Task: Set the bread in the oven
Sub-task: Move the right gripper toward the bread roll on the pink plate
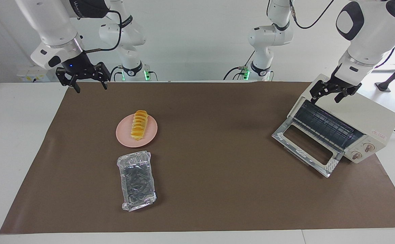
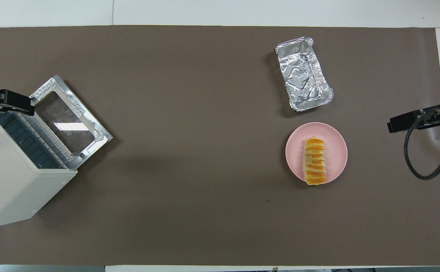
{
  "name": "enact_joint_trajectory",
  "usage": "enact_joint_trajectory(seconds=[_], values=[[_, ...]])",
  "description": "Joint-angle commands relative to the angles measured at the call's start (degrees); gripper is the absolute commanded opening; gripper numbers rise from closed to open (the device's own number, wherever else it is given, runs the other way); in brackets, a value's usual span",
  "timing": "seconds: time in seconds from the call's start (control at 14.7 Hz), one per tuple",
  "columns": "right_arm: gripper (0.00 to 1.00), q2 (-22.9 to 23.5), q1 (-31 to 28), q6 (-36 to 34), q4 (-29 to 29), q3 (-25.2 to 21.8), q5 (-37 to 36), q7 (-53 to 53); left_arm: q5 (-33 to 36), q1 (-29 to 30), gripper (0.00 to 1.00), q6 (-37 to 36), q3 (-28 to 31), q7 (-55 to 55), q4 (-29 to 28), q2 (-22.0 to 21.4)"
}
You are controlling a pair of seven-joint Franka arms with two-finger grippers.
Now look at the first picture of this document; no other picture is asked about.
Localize aluminium foil tray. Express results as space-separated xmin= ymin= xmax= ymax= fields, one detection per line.
xmin=117 ymin=151 xmax=158 ymax=212

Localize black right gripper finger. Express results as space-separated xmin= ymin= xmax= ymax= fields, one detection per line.
xmin=56 ymin=67 xmax=81 ymax=94
xmin=95 ymin=62 xmax=111 ymax=90

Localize cream toaster oven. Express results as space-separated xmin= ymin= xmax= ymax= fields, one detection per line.
xmin=272 ymin=74 xmax=395 ymax=178

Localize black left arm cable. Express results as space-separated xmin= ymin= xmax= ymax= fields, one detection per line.
xmin=267 ymin=0 xmax=335 ymax=29

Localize brown table mat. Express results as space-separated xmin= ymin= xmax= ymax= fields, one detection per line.
xmin=0 ymin=81 xmax=395 ymax=234

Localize sliced yellow bread loaf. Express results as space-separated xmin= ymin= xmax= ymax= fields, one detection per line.
xmin=131 ymin=110 xmax=149 ymax=141

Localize white wall socket box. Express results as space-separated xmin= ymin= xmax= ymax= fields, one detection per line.
xmin=17 ymin=65 xmax=54 ymax=82

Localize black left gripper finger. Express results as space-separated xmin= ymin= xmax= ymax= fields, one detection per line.
xmin=310 ymin=80 xmax=333 ymax=104
xmin=335 ymin=87 xmax=360 ymax=103

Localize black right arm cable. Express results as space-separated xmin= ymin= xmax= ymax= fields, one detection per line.
xmin=82 ymin=9 xmax=123 ymax=54

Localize black stand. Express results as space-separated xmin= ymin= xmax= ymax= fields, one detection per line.
xmin=375 ymin=54 xmax=395 ymax=93

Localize glass oven door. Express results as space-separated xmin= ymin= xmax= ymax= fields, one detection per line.
xmin=272 ymin=117 xmax=344 ymax=178

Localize black arm base cable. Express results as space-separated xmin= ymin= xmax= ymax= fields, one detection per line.
xmin=223 ymin=51 xmax=256 ymax=81

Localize pink round plate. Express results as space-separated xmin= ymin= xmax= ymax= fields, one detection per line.
xmin=116 ymin=114 xmax=158 ymax=148

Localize metal oven wire rack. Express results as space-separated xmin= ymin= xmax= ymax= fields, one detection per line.
xmin=292 ymin=100 xmax=364 ymax=149

